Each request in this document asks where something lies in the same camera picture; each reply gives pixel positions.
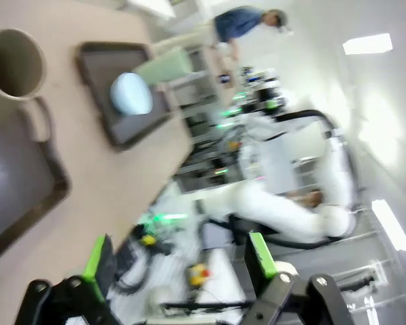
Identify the light blue bowl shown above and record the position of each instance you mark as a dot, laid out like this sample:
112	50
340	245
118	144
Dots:
132	94

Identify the tall light green cup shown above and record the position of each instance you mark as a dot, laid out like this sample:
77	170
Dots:
165	66

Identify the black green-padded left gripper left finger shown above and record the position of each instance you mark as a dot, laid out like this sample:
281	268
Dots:
98	260

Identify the tall brown cup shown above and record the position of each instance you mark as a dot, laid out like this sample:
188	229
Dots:
13	64

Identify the person in blue shirt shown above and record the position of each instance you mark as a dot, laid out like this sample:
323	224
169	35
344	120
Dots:
237	23

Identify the white ceiling light panel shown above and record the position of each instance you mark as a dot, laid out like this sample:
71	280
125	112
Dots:
390	225
367	44

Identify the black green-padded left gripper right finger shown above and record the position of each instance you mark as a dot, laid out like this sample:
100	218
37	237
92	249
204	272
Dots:
262	257

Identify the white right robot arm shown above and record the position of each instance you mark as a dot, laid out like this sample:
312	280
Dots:
274	210

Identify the yellow emergency stop box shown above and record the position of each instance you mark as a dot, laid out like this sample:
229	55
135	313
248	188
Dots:
199	275
148	240

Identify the grey metal frame rack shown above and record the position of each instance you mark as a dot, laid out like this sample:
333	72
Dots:
199	101

